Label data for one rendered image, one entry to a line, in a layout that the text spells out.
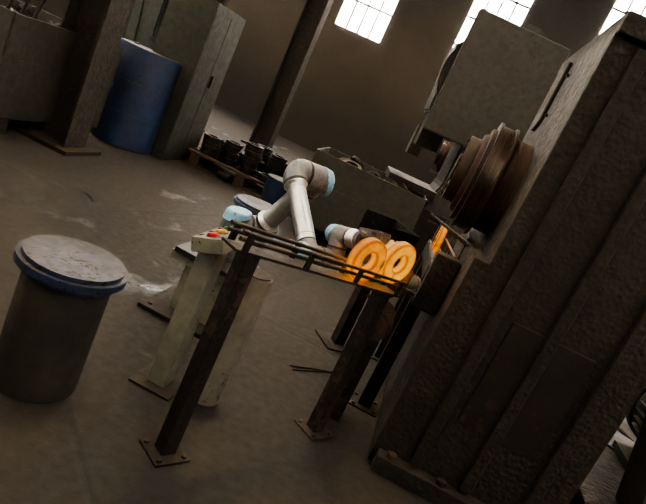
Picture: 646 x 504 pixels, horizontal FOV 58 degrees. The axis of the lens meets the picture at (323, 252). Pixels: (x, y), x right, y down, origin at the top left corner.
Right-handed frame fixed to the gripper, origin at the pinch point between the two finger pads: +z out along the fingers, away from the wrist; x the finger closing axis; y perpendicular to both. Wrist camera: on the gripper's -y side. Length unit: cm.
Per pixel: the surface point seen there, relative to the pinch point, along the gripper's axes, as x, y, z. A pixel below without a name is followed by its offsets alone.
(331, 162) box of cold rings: 182, 51, -223
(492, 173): 31, 38, 9
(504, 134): 39, 55, 6
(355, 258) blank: -23.3, -2.8, 0.0
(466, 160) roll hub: 33, 42, -4
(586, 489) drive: 68, -69, 60
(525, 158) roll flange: 43, 47, 15
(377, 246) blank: -15.7, 2.5, 1.6
